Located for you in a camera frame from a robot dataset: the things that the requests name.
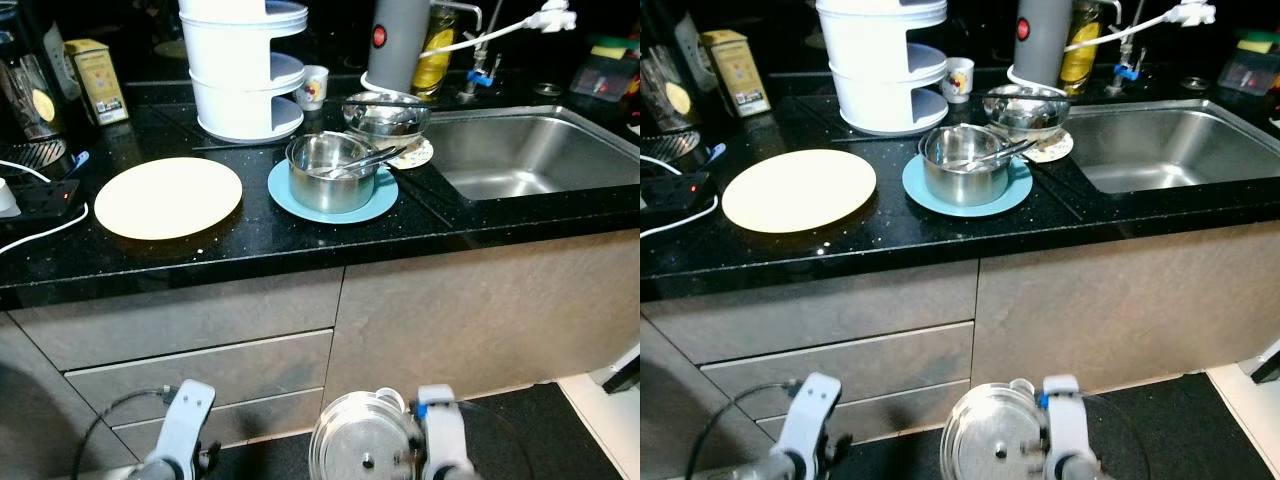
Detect floral plate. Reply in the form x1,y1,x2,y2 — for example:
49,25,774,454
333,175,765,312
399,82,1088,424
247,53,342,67
384,134,436,172
1020,127,1076,165

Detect glass jar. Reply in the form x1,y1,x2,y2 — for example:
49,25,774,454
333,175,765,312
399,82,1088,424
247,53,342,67
0,45,63,143
640,45,703,133

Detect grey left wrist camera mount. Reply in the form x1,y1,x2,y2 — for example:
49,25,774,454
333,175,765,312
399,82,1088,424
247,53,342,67
148,379,217,479
773,372,844,477

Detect blue plate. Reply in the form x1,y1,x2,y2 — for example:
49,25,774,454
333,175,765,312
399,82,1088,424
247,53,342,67
901,151,1035,219
266,158,400,226

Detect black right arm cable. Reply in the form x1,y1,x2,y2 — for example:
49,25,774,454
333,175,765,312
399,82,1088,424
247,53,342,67
1037,390,1151,480
416,398,537,480

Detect white filter hose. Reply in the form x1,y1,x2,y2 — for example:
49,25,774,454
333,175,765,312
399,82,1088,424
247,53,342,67
359,14,531,98
1004,10,1171,93

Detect steel bowl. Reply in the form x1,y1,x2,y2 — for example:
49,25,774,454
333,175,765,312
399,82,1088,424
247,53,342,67
341,90,434,152
982,83,1072,144

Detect dark bottle white label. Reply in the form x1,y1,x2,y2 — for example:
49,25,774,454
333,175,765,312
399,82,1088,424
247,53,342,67
38,10,79,101
678,8,717,93

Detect small printed paper cup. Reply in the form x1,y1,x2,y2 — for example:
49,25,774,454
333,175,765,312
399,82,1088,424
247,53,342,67
940,56,976,105
295,64,331,112

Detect white power cable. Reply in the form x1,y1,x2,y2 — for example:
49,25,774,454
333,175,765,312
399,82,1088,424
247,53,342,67
0,158,92,257
640,153,722,240

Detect yellow plate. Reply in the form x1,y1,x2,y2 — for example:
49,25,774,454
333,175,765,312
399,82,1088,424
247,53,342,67
93,156,245,243
721,148,879,235

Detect black power strip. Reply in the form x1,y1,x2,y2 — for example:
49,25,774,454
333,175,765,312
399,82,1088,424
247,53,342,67
0,177,84,230
640,171,717,212

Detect steel strainer basin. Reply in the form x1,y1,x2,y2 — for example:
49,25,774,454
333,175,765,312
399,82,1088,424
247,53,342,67
939,379,1051,480
307,387,427,480

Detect white faucet diverter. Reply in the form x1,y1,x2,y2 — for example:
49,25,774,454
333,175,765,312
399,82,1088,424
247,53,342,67
524,0,580,34
1164,0,1218,28

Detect black chopstick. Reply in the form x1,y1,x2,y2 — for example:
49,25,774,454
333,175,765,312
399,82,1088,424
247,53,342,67
974,89,1082,104
339,96,442,110

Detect steel pot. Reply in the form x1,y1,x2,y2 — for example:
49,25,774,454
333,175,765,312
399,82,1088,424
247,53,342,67
917,123,1014,208
285,130,382,215

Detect steel tongs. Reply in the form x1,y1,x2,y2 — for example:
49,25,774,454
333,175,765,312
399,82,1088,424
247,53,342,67
320,147,404,182
950,139,1037,174

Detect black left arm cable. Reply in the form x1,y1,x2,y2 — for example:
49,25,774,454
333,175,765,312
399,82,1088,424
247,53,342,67
684,378,803,477
71,386,183,473

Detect yellow tea tin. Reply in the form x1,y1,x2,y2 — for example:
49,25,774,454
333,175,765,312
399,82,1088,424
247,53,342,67
62,37,132,128
697,29,772,119

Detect steel sink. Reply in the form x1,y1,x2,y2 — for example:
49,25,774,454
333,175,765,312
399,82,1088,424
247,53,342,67
424,104,641,202
1064,97,1280,195

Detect yellow oil bottle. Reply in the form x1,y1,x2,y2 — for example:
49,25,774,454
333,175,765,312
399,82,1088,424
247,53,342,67
412,4,458,102
1060,0,1103,97

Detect grey cylinder water filter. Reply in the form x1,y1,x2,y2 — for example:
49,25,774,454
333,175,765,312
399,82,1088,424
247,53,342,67
364,0,433,97
1009,0,1075,91

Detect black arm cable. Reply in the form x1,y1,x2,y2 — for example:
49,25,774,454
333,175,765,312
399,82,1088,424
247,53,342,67
71,386,183,473
416,398,537,480
1037,390,1151,480
684,378,803,477

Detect grey cabinet door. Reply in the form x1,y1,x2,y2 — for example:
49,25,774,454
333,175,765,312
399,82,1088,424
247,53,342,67
968,220,1280,396
321,228,641,403

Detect white tiered storage rack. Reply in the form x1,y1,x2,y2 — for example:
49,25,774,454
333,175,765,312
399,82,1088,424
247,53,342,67
814,0,950,137
177,0,310,144

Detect clear plastic container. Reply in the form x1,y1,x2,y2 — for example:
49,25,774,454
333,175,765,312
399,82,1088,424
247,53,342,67
1214,30,1280,97
569,40,641,102

